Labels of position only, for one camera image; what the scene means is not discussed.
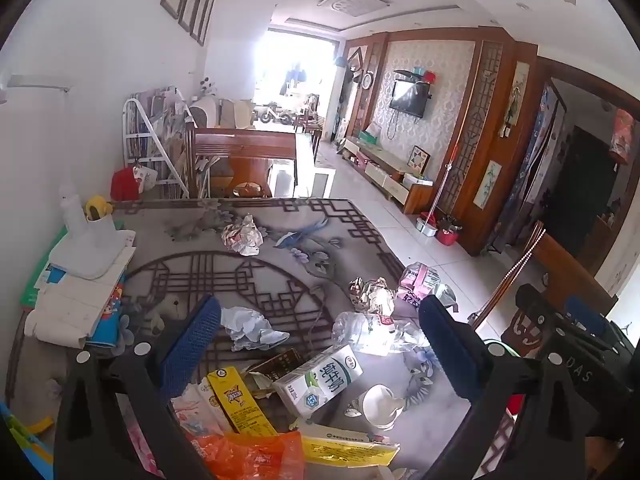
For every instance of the orange plastic bag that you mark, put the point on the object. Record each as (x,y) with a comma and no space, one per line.
(250,457)

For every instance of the red bucket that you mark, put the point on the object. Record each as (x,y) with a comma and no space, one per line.
(449,234)

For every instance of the pink floral wrapper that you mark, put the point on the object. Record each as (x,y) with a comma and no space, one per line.
(195,410)

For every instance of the square ceiling light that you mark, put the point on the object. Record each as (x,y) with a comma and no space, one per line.
(350,1)

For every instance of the small floral wall picture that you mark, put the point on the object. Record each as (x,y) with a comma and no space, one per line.
(487,184)

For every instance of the round wall clock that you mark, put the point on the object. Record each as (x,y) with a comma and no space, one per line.
(367,81)

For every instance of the flat yellow packet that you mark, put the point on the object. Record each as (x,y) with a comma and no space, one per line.
(345,452)

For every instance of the white milk carton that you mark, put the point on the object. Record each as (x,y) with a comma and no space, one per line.
(320,380)

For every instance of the yellow tea carton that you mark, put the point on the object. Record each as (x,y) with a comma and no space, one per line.
(237,402)

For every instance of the crumpled white paper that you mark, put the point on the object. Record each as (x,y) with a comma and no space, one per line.
(245,325)

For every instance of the white balance bike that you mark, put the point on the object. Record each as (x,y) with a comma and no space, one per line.
(272,115)

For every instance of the printed foil wrapper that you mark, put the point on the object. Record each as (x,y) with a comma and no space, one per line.
(242,237)

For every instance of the white foam block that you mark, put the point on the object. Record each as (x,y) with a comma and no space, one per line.
(92,255)

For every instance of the metal basin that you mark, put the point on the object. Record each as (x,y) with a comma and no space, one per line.
(427,224)

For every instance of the wall television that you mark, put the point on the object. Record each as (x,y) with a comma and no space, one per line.
(409,99)

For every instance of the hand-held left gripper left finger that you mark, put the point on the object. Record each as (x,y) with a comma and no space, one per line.
(192,342)

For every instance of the white metal rack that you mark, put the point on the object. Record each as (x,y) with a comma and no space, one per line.
(150,145)

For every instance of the yellow tape roll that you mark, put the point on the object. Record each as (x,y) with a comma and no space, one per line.
(95,206)

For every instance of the green book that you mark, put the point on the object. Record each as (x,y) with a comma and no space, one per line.
(32,285)

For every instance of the framed colourful puzzle picture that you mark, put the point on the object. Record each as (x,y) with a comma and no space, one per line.
(419,159)

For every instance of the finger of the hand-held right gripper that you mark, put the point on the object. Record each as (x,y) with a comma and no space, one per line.
(587,312)

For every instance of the torn brown box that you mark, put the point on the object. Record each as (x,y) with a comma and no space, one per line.
(280,364)

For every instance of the tall floral wall picture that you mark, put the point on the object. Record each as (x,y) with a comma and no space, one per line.
(515,97)

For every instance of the wooden sofa with cushions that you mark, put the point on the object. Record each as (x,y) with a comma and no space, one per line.
(225,112)

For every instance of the white book stack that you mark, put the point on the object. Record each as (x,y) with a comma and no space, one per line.
(70,305)

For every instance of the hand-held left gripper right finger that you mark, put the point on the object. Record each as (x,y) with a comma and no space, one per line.
(450,350)

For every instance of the red hanging decoration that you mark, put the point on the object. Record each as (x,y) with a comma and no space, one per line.
(622,132)

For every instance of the clear plastic bottle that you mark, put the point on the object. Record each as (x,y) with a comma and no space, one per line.
(365,332)

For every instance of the crumpled shiny wrapper ball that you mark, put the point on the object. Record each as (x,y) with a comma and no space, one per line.
(372,295)

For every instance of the white cup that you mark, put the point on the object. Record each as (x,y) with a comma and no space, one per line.
(380,402)

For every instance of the wooden television cabinet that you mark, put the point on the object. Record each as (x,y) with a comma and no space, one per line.
(385,170)

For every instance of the white beaded rod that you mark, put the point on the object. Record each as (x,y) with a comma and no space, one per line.
(505,275)

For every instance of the blue patterned curtain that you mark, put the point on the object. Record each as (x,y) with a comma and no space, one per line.
(532,165)

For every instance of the pink plastic bag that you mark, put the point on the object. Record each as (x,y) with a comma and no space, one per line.
(420,282)

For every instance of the wooden armchair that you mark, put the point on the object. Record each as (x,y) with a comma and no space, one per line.
(240,145)

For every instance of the red bag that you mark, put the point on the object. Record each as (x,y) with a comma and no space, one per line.
(124,185)

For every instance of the blue cartoon book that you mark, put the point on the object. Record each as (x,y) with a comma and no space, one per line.
(110,320)

